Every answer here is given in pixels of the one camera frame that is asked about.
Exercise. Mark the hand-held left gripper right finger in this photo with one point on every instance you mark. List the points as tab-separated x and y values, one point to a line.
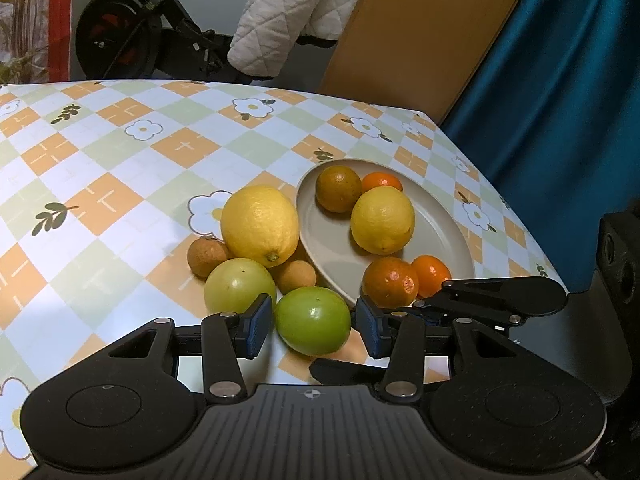
367	327

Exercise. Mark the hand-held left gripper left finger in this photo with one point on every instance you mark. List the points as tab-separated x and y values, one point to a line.
260	325

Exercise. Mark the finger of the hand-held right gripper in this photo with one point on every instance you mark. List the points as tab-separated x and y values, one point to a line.
345	372
500	297

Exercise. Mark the pale green round fruit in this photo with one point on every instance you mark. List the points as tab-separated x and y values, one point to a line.
235	285

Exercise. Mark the dark patched orange mandarin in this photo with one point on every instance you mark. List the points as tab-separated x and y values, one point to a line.
390	282

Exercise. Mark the bright green round fruit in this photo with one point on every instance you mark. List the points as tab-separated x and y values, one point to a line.
312	322

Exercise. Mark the small brown longan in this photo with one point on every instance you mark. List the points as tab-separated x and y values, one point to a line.
206	257
296	276

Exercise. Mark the small orange mandarin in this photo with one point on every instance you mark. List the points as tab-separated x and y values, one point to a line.
382	181
431	272

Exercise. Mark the beige round plate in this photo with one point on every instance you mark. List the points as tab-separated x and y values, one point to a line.
440	230

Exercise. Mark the yellow lemon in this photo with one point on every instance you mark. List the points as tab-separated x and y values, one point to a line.
382	220
260	225

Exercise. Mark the dark greenish orange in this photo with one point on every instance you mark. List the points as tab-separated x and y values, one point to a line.
338	189

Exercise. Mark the teal curtain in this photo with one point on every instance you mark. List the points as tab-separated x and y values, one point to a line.
550	85

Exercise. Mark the checked floral tablecloth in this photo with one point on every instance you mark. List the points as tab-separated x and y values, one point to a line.
125	170

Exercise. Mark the wooden board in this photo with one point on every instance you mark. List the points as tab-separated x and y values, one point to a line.
425	35

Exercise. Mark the white quilted jacket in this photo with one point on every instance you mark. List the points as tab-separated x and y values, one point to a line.
280	20

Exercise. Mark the black exercise bike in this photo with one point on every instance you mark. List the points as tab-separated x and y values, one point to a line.
115	35

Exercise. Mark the pink printed backdrop cloth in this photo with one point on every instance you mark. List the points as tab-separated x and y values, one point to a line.
30	20

